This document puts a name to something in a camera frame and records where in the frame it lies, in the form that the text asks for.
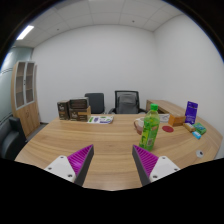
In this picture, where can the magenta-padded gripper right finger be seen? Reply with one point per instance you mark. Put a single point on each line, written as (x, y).
(161, 166)

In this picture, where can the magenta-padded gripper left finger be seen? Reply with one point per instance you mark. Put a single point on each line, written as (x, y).
(63, 166)

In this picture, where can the green drink bottle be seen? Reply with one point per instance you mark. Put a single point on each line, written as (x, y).
(150, 130)

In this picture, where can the small blue white box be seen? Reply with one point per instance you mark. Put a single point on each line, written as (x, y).
(196, 135)

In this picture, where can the white and brown mug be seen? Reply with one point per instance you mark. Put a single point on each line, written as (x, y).
(138, 125)

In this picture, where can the small tan bar box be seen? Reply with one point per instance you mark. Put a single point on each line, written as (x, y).
(189, 127)

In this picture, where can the orange-brown box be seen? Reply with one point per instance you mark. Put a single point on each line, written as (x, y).
(176, 120)

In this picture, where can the flat green box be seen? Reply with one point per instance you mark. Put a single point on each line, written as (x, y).
(200, 128)

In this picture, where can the small dark brown box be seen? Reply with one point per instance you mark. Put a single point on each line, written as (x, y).
(63, 110)

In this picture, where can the tan cardboard box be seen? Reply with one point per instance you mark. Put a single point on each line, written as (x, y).
(84, 114)

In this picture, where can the black sofa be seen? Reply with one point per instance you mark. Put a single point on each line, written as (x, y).
(11, 140)

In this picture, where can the white green purple leaflet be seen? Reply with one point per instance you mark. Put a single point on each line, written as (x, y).
(100, 119)

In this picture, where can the wooden side desk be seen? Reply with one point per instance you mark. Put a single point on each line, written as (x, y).
(166, 106)

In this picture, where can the wooden shelf cabinet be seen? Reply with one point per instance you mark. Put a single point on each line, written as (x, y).
(28, 116)

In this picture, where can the purple standing package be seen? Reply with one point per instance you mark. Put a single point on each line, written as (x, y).
(191, 112)

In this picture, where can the large dark brown box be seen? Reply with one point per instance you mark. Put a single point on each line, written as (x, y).
(78, 103)

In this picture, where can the grey backpack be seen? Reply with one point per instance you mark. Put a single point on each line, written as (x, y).
(127, 104)

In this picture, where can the dark padded office chair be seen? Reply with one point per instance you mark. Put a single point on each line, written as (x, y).
(95, 101)

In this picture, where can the black mesh office chair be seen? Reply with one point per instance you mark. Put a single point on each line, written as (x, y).
(127, 91)

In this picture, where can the long ceiling light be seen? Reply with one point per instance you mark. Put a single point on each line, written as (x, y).
(25, 32)

